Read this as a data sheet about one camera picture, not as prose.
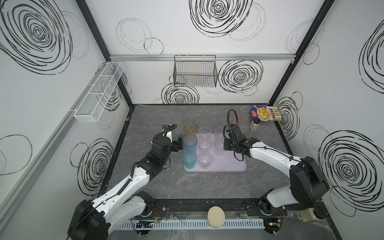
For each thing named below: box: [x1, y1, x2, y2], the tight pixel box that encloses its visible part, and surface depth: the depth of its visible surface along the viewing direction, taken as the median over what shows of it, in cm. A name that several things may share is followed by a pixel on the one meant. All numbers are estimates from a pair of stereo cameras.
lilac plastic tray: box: [183, 133, 247, 172], surface depth 90 cm
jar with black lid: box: [299, 207, 327, 223], surface depth 67 cm
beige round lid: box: [207, 206, 226, 228], surface depth 67 cm
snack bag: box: [250, 105, 282, 122], surface depth 114 cm
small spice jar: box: [249, 118, 261, 132], surface depth 101 cm
